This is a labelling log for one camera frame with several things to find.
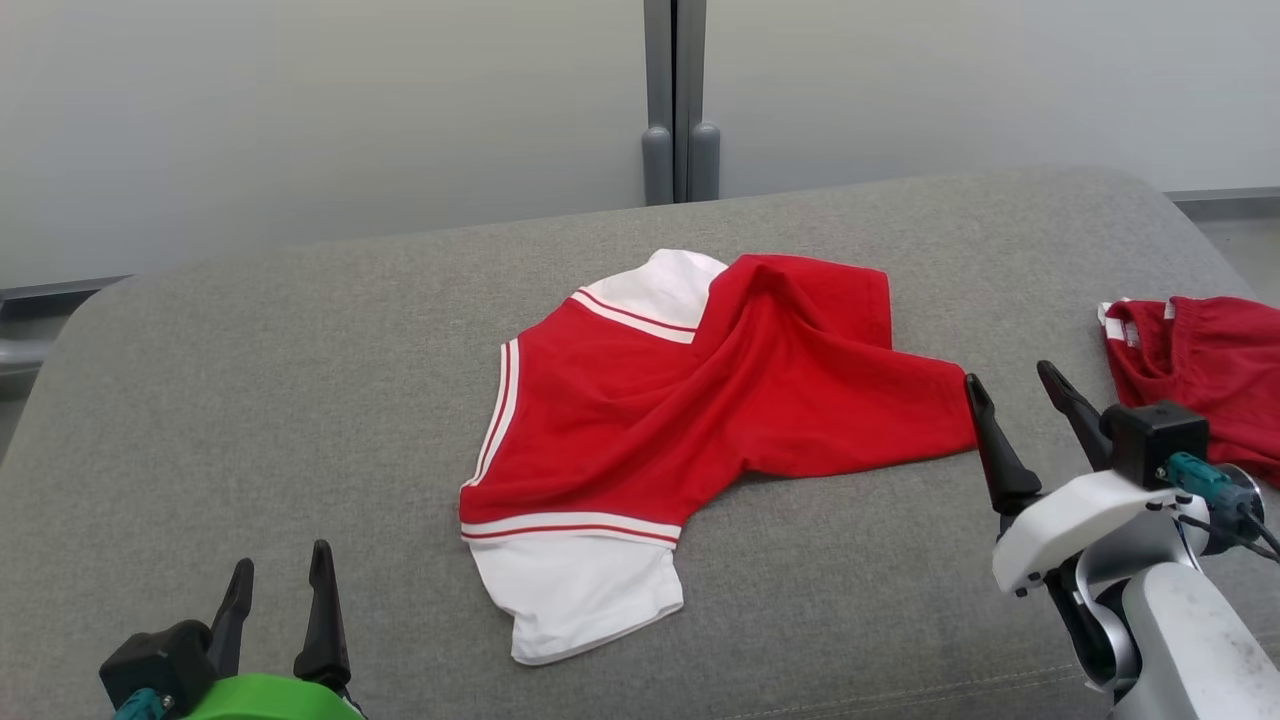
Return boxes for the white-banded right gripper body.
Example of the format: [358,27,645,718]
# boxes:
[992,470,1211,598]

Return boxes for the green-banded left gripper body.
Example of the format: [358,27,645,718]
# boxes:
[180,673,366,720]

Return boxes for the red white-striped shorts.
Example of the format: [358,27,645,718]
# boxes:
[1097,295,1280,489]

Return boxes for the red white jersey shirt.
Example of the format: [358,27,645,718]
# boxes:
[459,249,979,666]

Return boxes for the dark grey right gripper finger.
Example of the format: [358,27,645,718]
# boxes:
[1036,360,1116,471]
[965,373,1044,516]

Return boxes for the grey wall baseboard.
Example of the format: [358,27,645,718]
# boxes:
[1165,187,1280,209]

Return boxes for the grey metal chair base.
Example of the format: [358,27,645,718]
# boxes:
[0,337,53,378]

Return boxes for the black right camera cable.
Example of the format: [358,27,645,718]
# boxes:
[1230,500,1280,561]

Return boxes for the grey fabric sofa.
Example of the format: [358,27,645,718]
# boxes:
[0,165,1280,720]

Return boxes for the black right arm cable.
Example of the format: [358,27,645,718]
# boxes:
[1178,512,1271,551]

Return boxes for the teal right camera connector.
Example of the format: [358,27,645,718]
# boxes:
[1165,452,1237,506]

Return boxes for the grey partition post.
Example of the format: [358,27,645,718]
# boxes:
[641,0,722,206]

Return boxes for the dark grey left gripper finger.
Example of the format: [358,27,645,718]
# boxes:
[205,558,255,681]
[293,540,353,691]

